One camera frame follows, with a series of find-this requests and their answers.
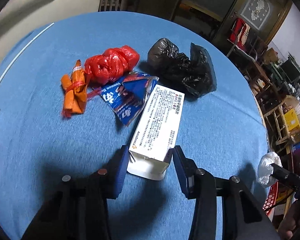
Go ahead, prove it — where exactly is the blue foil snack wrapper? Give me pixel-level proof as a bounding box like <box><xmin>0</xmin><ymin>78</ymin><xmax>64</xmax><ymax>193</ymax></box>
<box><xmin>88</xmin><ymin>71</ymin><xmax>159</xmax><ymax>126</ymax></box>

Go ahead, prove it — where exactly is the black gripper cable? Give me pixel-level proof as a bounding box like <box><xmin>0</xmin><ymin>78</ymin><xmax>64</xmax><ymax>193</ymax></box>
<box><xmin>263</xmin><ymin>191</ymin><xmax>297</xmax><ymax>212</ymax></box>

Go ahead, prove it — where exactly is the black plastic bag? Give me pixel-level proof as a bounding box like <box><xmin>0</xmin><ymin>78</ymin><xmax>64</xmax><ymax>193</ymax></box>
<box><xmin>147</xmin><ymin>38</ymin><xmax>217</xmax><ymax>98</ymax></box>

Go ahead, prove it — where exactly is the person right hand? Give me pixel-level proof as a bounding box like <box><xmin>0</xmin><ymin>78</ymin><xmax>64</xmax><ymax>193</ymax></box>
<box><xmin>278</xmin><ymin>199</ymin><xmax>300</xmax><ymax>239</ymax></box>

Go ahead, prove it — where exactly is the orange wrapper bundle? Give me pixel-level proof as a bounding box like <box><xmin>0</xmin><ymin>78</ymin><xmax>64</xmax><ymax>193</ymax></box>
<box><xmin>61</xmin><ymin>60</ymin><xmax>87</xmax><ymax>118</ymax></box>

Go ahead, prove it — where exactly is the white long medicine box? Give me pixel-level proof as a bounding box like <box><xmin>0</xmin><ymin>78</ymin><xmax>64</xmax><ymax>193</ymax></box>
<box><xmin>127</xmin><ymin>85</ymin><xmax>185</xmax><ymax>181</ymax></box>

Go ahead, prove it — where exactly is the red plastic waste basket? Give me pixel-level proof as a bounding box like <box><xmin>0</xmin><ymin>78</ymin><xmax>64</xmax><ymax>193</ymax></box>
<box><xmin>263</xmin><ymin>182</ymin><xmax>278</xmax><ymax>216</ymax></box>

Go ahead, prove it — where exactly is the yellow cardboard box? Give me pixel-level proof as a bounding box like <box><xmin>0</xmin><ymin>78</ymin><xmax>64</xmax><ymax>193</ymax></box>
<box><xmin>284</xmin><ymin>108</ymin><xmax>300</xmax><ymax>132</ymax></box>

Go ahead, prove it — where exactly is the cream leather sofa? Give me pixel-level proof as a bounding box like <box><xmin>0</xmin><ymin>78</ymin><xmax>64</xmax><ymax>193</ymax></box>
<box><xmin>0</xmin><ymin>0</ymin><xmax>100</xmax><ymax>64</ymax></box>

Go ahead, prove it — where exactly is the blue tablecloth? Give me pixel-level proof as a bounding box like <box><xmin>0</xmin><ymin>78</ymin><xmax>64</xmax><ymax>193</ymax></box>
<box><xmin>0</xmin><ymin>11</ymin><xmax>268</xmax><ymax>239</ymax></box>

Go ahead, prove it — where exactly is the wicker armchair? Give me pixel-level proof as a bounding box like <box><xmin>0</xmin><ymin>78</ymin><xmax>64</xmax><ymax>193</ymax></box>
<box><xmin>263</xmin><ymin>95</ymin><xmax>300</xmax><ymax>146</ymax></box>

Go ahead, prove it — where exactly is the red plastic bag ball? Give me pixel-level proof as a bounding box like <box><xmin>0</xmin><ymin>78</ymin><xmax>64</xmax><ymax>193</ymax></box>
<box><xmin>84</xmin><ymin>45</ymin><xmax>140</xmax><ymax>86</ymax></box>

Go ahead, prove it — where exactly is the white plastic bag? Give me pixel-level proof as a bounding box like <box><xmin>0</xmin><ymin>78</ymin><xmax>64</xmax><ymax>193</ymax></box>
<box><xmin>257</xmin><ymin>152</ymin><xmax>282</xmax><ymax>188</ymax></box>

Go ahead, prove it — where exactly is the chair with red clothes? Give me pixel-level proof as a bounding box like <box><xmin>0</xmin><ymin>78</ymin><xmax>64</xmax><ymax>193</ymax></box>
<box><xmin>226</xmin><ymin>17</ymin><xmax>248</xmax><ymax>57</ymax></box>

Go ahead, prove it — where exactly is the white thin stick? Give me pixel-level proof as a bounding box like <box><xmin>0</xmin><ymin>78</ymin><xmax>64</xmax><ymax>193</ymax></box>
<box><xmin>0</xmin><ymin>22</ymin><xmax>55</xmax><ymax>84</ymax></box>

